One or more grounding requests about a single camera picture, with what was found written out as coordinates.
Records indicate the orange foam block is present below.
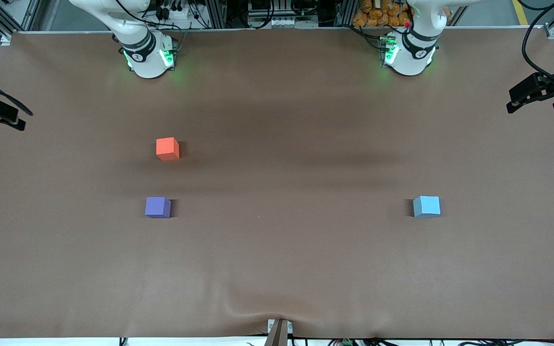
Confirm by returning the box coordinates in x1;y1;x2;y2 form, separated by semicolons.
156;137;180;161

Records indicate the pile of orange toy fruits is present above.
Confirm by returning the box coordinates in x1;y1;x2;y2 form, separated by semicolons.
353;0;413;27

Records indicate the table cover sheet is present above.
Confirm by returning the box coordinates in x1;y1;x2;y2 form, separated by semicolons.
0;28;554;340

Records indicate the camera mount post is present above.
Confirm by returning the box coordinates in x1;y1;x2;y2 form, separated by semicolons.
264;318;291;346

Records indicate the white socket strip with plugs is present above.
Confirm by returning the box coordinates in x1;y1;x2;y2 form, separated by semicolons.
154;0;197;21

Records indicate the purple foam block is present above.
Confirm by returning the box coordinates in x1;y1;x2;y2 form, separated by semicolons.
145;197;172;219

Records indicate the white power strip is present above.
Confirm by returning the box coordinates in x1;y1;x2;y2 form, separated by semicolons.
247;16;319;29

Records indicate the light blue foam block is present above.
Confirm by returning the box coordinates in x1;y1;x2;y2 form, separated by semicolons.
413;195;441;219

